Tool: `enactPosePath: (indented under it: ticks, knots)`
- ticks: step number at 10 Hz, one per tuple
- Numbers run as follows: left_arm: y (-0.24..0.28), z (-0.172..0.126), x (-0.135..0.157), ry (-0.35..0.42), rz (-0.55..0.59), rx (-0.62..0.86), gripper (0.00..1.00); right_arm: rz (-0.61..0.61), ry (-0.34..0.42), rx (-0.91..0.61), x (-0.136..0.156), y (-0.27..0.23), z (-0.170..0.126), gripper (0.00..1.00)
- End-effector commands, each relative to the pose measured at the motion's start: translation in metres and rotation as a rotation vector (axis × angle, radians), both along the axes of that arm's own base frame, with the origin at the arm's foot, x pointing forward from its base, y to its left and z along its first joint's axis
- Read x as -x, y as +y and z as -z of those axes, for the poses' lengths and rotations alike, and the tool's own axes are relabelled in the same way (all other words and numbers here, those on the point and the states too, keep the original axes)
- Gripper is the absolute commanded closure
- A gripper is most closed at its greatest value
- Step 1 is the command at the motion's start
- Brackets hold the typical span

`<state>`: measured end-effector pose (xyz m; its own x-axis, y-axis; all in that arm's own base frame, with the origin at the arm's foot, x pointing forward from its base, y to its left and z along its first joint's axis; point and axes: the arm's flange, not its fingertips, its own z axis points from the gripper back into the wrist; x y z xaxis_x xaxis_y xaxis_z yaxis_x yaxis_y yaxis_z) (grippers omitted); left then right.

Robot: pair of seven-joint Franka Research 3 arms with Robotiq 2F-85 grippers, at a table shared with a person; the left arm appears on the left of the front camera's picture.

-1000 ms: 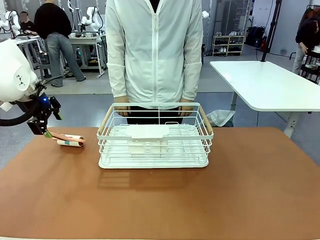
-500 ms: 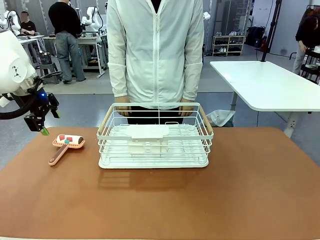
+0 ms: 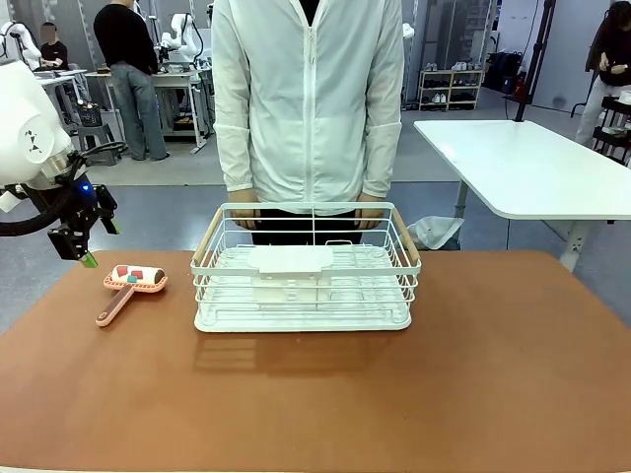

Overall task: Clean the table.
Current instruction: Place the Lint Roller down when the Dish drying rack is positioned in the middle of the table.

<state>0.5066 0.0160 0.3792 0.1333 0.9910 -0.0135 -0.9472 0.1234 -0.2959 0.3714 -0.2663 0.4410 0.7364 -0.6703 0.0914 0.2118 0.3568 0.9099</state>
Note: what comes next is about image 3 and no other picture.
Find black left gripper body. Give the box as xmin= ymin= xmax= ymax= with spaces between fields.
xmin=61 ymin=179 xmax=103 ymax=234

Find pink lint roller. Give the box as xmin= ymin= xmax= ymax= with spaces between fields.
xmin=95 ymin=264 xmax=170 ymax=328

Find person's left forearm white sleeve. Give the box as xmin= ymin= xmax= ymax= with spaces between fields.
xmin=361 ymin=122 xmax=403 ymax=199

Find person's right forearm white sleeve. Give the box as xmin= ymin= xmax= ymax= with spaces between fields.
xmin=213 ymin=122 xmax=257 ymax=193

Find person's right hand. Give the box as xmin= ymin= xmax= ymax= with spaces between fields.
xmin=227 ymin=189 xmax=261 ymax=231

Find person's left hand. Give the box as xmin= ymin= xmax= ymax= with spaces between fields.
xmin=355 ymin=192 xmax=387 ymax=231

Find grey plastic stool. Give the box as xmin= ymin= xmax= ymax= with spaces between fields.
xmin=75 ymin=122 xmax=123 ymax=168

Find black mesh basket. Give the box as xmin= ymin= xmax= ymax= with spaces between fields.
xmin=76 ymin=101 xmax=104 ymax=128

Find white background workbench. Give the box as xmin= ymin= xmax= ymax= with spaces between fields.
xmin=83 ymin=67 xmax=211 ymax=155

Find bystander in black and jeans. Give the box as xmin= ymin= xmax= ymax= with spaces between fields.
xmin=93 ymin=0 xmax=170 ymax=163

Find seated bystander in black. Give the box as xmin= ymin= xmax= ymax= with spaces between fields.
xmin=37 ymin=22 xmax=71 ymax=71

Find white plastic rack insert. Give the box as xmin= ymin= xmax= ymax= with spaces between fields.
xmin=245 ymin=244 xmax=337 ymax=304

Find person's black trousers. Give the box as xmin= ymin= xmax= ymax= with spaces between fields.
xmin=250 ymin=209 xmax=364 ymax=247

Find white drip tray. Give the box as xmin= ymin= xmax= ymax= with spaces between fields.
xmin=193 ymin=244 xmax=413 ymax=334

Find person's white jacket torso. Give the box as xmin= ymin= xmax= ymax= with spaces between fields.
xmin=210 ymin=0 xmax=403 ymax=217

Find clear plastic bag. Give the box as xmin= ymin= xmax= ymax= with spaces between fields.
xmin=406 ymin=216 xmax=465 ymax=251

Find wooden shoe shelf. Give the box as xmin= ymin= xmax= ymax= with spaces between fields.
xmin=417 ymin=68 xmax=486 ymax=112

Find white side table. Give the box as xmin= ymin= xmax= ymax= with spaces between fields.
xmin=413 ymin=119 xmax=631 ymax=273

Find black bags pile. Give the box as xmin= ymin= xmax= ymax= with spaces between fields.
xmin=484 ymin=48 xmax=525 ymax=95

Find black stand pole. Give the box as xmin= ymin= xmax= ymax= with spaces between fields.
xmin=514 ymin=0 xmax=557 ymax=123

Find bystander in dark top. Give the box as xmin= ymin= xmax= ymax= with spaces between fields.
xmin=574 ymin=0 xmax=631 ymax=148

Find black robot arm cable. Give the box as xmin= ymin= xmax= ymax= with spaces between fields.
xmin=0 ymin=141 xmax=128 ymax=238

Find white wire dish rack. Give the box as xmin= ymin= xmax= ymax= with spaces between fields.
xmin=190 ymin=201 xmax=423 ymax=317

